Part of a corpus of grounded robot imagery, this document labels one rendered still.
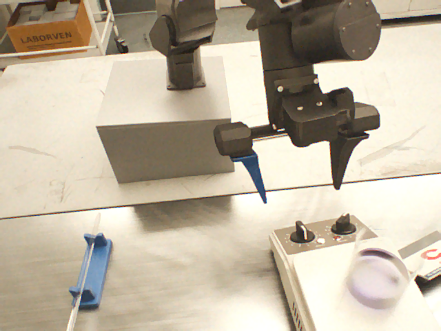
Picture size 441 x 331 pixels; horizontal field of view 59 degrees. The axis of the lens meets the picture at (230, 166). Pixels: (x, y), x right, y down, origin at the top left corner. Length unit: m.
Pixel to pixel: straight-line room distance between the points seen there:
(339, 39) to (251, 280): 0.33
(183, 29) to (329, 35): 0.26
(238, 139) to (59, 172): 0.41
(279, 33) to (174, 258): 0.33
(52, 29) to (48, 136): 1.75
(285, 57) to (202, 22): 0.20
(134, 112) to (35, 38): 2.01
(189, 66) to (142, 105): 0.10
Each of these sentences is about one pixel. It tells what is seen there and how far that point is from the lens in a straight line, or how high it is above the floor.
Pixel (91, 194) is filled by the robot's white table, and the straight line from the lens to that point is 0.68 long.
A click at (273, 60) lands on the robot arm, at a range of 0.43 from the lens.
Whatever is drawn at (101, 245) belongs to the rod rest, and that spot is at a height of 0.91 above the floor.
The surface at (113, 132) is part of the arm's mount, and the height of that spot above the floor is 1.01.
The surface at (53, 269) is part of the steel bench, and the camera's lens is 0.62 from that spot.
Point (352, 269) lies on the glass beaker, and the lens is 0.41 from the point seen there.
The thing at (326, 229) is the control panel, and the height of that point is 0.94.
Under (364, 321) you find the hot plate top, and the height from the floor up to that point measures 0.99.
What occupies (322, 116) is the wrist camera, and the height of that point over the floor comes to 1.14.
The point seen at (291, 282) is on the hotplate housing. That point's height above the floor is 0.97.
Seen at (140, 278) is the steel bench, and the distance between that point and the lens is 0.57.
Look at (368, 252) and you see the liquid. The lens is 0.44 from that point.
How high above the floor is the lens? 1.38
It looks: 46 degrees down
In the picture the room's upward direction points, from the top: 5 degrees counter-clockwise
